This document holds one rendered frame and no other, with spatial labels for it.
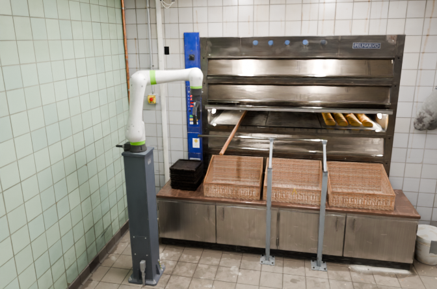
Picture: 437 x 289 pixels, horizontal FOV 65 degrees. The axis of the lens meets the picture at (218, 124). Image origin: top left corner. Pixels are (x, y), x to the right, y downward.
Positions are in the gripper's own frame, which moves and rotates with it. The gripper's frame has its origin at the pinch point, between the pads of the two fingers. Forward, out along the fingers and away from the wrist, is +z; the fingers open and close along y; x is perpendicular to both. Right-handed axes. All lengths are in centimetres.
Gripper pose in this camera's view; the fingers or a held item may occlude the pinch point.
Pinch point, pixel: (196, 120)
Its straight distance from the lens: 272.0
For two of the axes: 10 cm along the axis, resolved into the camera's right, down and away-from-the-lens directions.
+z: 0.1, 9.6, 2.7
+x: 9.9, 0.3, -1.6
